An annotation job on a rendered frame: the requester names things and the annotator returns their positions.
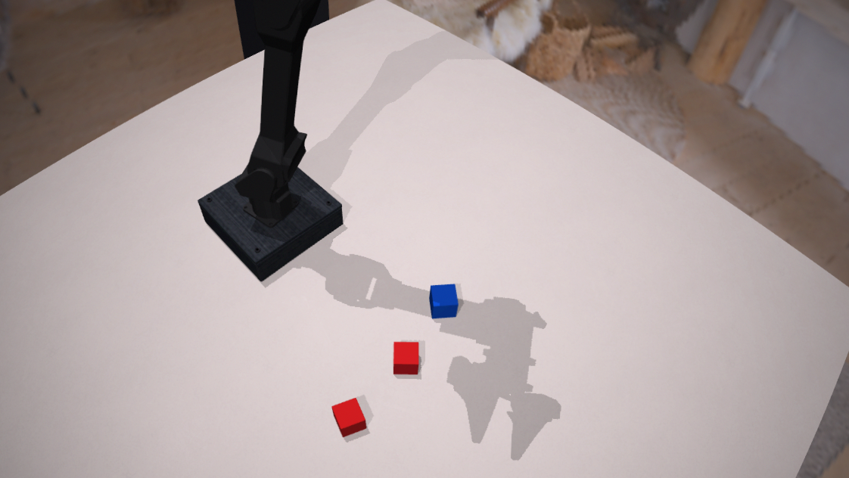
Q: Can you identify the red cube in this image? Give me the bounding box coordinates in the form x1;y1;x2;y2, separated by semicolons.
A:
393;342;418;374
332;398;366;437

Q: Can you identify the blue cube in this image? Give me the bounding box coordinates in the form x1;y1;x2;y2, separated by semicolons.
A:
429;284;459;318

